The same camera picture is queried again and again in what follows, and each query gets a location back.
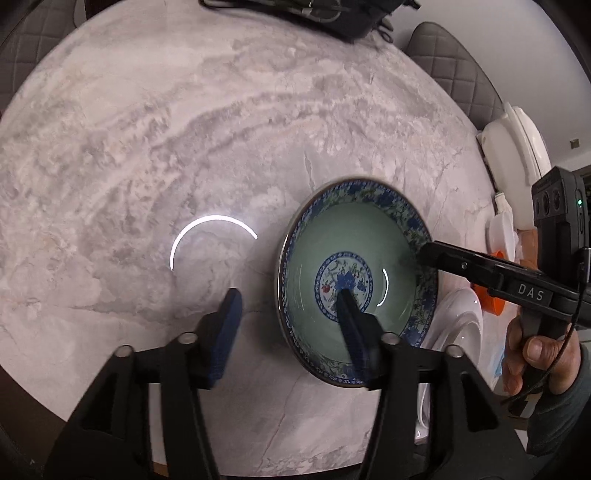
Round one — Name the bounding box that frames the small white bowl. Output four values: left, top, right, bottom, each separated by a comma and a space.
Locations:
488, 212, 519, 264

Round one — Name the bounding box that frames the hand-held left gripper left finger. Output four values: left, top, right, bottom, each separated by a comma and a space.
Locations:
44, 288, 243, 480

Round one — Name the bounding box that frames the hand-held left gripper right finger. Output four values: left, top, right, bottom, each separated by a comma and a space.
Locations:
335, 288, 532, 480

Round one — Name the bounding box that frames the grey quilted chair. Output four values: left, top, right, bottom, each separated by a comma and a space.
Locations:
405, 22, 505, 136
0, 0, 89, 90

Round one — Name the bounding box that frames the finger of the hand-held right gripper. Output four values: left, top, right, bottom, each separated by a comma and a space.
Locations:
416, 240, 579, 315

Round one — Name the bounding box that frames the person's right hand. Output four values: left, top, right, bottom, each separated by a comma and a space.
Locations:
502, 318, 585, 397

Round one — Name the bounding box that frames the orange bowl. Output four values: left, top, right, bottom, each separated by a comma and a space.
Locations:
471, 251, 509, 315

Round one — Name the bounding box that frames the blue patterned ceramic bowl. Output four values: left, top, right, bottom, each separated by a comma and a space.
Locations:
276, 178, 439, 391

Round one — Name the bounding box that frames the large white plate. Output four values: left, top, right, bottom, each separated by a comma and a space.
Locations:
414, 295, 484, 441

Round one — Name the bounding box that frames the white and purple rice cooker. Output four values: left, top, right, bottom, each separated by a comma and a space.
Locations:
477, 102, 551, 228

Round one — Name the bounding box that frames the person's right forearm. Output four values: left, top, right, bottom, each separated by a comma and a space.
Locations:
525, 342, 591, 459

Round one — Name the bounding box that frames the navy electric grill pot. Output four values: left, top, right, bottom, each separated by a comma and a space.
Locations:
198, 0, 422, 43

